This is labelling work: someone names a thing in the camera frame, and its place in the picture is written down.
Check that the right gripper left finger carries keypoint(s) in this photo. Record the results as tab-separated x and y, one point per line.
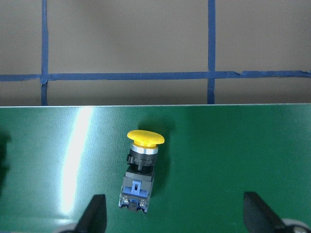
93	219

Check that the yellow mushroom push button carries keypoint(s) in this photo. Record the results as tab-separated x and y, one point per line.
138	180

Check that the green conveyor belt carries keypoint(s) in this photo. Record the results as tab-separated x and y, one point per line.
54	159

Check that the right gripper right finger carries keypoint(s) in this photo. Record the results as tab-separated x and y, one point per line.
258	217

